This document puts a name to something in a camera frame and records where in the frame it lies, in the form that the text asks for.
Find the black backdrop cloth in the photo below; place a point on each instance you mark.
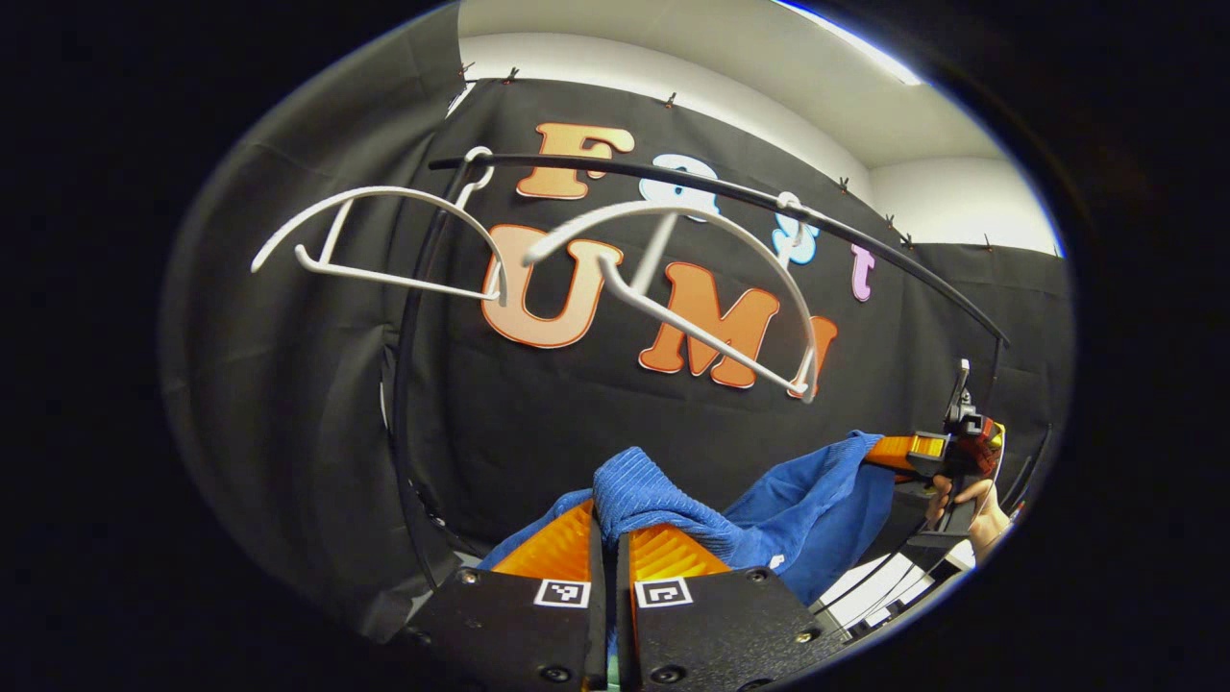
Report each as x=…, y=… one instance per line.
x=288, y=404

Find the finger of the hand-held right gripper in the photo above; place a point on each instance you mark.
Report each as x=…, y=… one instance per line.
x=898, y=450

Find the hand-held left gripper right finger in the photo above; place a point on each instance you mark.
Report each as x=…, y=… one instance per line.
x=627, y=634

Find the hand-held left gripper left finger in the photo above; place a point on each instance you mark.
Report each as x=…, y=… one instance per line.
x=598, y=634

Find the white plastic clothes hanger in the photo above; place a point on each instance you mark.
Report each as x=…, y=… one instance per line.
x=711, y=338
x=384, y=275

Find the black metal clothes rack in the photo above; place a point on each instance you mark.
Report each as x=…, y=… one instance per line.
x=577, y=160

